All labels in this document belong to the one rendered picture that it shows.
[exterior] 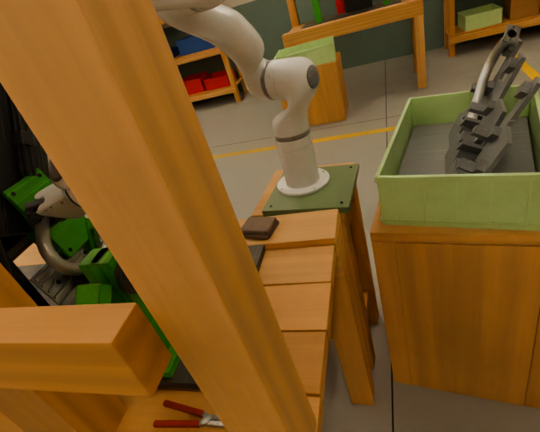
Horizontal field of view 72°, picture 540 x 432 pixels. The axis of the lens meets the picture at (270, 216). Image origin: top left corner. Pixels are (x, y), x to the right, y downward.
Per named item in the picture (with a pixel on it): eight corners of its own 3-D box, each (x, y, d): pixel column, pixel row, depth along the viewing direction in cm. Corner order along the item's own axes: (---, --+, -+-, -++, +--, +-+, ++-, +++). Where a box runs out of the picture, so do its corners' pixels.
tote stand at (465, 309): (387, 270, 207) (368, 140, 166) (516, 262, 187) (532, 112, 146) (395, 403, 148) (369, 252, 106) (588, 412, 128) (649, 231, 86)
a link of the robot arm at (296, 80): (287, 127, 131) (271, 56, 119) (334, 126, 120) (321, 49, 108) (267, 141, 124) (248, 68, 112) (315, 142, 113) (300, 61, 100)
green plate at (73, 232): (79, 238, 104) (20, 178, 96) (98, 229, 101) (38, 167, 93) (51, 265, 95) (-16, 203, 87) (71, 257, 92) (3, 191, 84)
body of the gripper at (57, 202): (104, 178, 85) (75, 198, 90) (59, 168, 76) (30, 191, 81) (109, 208, 83) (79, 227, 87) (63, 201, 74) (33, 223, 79)
